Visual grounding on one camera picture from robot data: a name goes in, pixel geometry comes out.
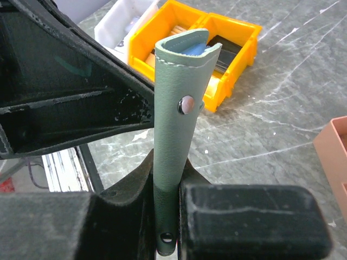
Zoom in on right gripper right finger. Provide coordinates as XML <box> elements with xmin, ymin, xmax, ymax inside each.
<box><xmin>178</xmin><ymin>162</ymin><xmax>332</xmax><ymax>259</ymax></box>

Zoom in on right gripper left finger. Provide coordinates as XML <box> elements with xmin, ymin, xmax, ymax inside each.
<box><xmin>1</xmin><ymin>1</ymin><xmax>154</xmax><ymax>159</ymax></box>

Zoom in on black cards stack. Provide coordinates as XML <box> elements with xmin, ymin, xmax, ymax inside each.
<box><xmin>208</xmin><ymin>35</ymin><xmax>242</xmax><ymax>74</ymax></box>

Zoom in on silver VIP cards stack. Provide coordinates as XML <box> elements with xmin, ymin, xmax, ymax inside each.
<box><xmin>114</xmin><ymin>16</ymin><xmax>140</xmax><ymax>53</ymax></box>

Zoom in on gold cards stack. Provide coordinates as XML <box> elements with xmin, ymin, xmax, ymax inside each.
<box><xmin>145</xmin><ymin>24</ymin><xmax>190</xmax><ymax>71</ymax></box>

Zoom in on white bin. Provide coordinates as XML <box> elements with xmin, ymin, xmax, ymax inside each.
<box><xmin>94</xmin><ymin>0</ymin><xmax>158</xmax><ymax>64</ymax></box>

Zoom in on left yellow bin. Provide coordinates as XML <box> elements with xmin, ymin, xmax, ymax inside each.
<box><xmin>128</xmin><ymin>0</ymin><xmax>207</xmax><ymax>79</ymax></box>

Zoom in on yellow bin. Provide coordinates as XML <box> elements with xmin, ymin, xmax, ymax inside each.
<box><xmin>193</xmin><ymin>13</ymin><xmax>262</xmax><ymax>112</ymax></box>
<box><xmin>128</xmin><ymin>0</ymin><xmax>207</xmax><ymax>79</ymax></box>

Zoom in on orange file organizer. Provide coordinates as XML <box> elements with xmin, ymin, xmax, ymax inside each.
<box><xmin>313</xmin><ymin>116</ymin><xmax>346</xmax><ymax>218</ymax></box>

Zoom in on right yellow bin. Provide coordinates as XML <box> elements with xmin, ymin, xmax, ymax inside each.
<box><xmin>193</xmin><ymin>13</ymin><xmax>262</xmax><ymax>112</ymax></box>

